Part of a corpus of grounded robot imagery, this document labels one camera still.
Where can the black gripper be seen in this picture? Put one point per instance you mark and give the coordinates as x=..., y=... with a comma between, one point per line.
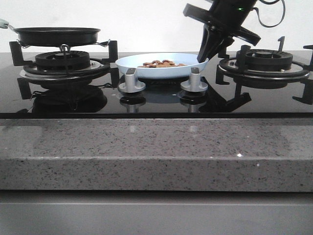
x=223, y=21

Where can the brown meat pieces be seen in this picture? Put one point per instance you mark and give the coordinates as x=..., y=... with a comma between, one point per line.
x=161, y=64

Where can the light blue plate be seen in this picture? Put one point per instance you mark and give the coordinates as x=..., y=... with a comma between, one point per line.
x=136, y=61

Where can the black frying pan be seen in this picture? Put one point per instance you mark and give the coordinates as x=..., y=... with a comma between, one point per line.
x=54, y=36

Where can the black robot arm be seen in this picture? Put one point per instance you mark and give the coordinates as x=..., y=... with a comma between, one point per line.
x=222, y=22

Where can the right silver stove knob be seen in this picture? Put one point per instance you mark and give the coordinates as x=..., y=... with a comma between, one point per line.
x=194, y=83

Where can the silver stove knob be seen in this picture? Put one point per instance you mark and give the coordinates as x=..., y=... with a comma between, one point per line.
x=132, y=83
x=194, y=83

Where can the right black gas burner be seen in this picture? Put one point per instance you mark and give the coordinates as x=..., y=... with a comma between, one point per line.
x=265, y=69

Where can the black gas burner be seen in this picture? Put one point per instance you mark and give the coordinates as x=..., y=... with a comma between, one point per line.
x=265, y=69
x=63, y=67

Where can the black glass cooktop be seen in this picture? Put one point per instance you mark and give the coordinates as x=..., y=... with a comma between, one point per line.
x=227, y=97

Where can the left silver stove knob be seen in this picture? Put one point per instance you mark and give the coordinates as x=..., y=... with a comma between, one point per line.
x=132, y=83

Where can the left black gas burner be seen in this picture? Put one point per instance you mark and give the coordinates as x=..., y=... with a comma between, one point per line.
x=63, y=67

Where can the grey cabinet drawer front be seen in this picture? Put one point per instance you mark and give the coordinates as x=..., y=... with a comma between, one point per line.
x=154, y=213

